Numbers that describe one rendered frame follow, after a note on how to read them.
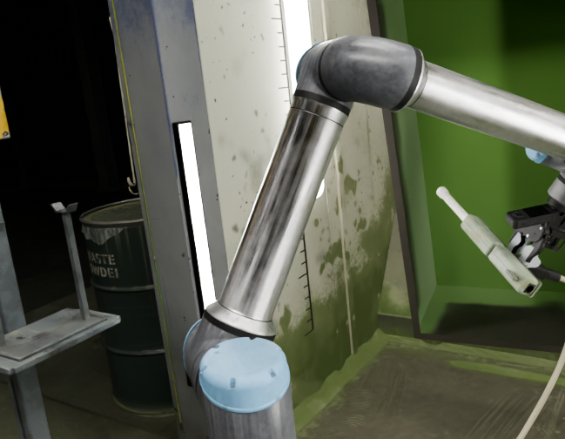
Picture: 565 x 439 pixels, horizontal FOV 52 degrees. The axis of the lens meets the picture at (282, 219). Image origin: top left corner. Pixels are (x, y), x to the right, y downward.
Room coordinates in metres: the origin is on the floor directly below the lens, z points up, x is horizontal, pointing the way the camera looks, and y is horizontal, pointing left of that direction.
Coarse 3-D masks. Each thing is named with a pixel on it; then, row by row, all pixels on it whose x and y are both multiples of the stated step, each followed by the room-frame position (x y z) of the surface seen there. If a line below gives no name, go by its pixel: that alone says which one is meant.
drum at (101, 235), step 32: (96, 224) 2.37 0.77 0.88; (128, 224) 2.33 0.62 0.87; (96, 256) 2.41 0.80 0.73; (128, 256) 2.34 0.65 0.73; (96, 288) 2.46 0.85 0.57; (128, 288) 2.34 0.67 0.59; (128, 320) 2.35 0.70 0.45; (128, 352) 2.35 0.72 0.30; (160, 352) 2.33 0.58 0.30; (128, 384) 2.37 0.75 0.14; (160, 384) 2.34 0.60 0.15
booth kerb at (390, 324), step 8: (384, 320) 2.78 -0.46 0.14; (392, 320) 2.76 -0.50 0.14; (400, 320) 2.73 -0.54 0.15; (408, 320) 2.71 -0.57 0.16; (384, 328) 2.78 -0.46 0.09; (392, 328) 2.76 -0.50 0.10; (400, 328) 2.73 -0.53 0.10; (408, 328) 2.71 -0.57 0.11; (408, 336) 2.71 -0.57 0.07; (432, 344) 2.64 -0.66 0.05; (456, 344) 2.57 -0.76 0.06; (464, 344) 2.55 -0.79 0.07; (472, 344) 2.53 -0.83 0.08; (512, 352) 2.43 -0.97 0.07; (520, 352) 2.41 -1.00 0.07; (528, 352) 2.39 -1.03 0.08; (536, 352) 2.37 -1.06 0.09; (544, 352) 2.35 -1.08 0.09; (552, 360) 2.33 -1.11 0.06
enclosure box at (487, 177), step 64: (384, 0) 1.80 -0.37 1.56; (448, 0) 1.91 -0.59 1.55; (512, 0) 1.83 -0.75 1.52; (448, 64) 1.95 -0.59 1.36; (512, 64) 1.87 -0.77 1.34; (448, 128) 2.00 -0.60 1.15; (512, 192) 1.95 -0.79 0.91; (448, 256) 2.11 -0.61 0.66; (448, 320) 1.92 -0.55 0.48; (512, 320) 1.85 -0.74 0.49
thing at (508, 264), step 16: (448, 192) 1.72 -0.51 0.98; (464, 224) 1.56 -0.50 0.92; (480, 224) 1.52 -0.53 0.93; (480, 240) 1.48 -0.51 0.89; (496, 240) 1.45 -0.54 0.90; (496, 256) 1.41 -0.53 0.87; (512, 256) 1.38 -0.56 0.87; (512, 272) 1.34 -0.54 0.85; (528, 272) 1.33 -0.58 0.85; (544, 272) 1.43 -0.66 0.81
